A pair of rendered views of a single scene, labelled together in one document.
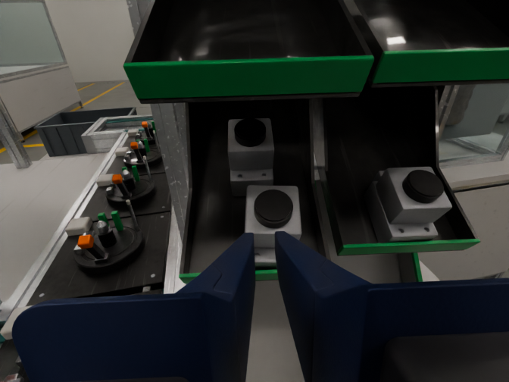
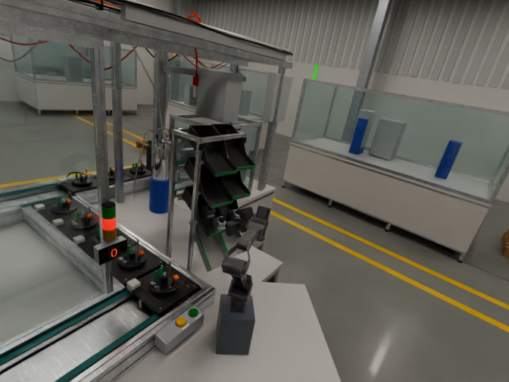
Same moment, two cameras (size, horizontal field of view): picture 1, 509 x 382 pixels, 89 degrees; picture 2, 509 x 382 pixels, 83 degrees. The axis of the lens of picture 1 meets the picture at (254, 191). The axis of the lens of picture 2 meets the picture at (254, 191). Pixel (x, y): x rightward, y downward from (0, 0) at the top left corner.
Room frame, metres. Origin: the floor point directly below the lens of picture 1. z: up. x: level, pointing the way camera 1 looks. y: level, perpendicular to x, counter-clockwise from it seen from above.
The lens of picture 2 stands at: (-0.81, 0.83, 1.97)
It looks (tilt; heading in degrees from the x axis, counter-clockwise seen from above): 22 degrees down; 313
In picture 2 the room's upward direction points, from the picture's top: 10 degrees clockwise
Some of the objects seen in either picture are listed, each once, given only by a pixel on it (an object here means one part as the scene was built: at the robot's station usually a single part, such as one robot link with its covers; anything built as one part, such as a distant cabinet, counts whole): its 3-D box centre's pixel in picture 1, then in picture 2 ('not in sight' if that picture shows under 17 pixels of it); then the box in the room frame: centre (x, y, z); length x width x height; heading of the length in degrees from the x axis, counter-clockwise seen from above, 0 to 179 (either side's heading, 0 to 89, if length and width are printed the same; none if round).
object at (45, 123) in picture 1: (95, 129); not in sight; (2.07, 1.28, 0.73); 0.62 x 0.42 x 0.23; 101
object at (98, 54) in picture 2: not in sight; (103, 190); (0.29, 0.49, 1.46); 0.03 x 0.03 x 1.00; 11
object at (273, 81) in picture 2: not in sight; (270, 135); (1.08, -1.30, 1.42); 0.30 x 0.09 x 1.13; 101
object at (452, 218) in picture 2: not in sight; (389, 148); (0.97, -4.22, 1.13); 3.06 x 1.36 x 2.25; 7
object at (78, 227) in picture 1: (106, 235); (132, 254); (0.43, 0.33, 1.01); 0.24 x 0.24 x 0.13; 11
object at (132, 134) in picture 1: (149, 130); not in sight; (1.16, 0.47, 1.01); 0.24 x 0.24 x 0.13; 11
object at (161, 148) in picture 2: not in sight; (161, 153); (1.09, -0.16, 1.32); 0.14 x 0.14 x 0.38
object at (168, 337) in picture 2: not in sight; (180, 327); (-0.04, 0.32, 0.93); 0.21 x 0.07 x 0.06; 101
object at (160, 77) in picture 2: not in sight; (159, 112); (1.41, -0.30, 1.56); 0.09 x 0.04 x 1.39; 101
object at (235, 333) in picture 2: not in sight; (234, 324); (-0.18, 0.14, 0.96); 0.14 x 0.14 x 0.20; 52
